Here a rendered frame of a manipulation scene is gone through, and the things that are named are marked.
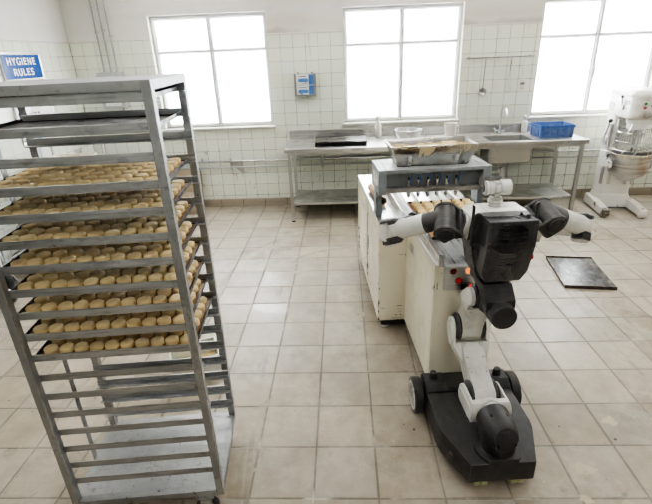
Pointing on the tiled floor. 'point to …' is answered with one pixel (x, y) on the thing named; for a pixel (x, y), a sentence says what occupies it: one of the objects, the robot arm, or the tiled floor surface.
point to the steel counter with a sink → (512, 138)
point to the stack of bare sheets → (580, 273)
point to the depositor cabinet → (383, 256)
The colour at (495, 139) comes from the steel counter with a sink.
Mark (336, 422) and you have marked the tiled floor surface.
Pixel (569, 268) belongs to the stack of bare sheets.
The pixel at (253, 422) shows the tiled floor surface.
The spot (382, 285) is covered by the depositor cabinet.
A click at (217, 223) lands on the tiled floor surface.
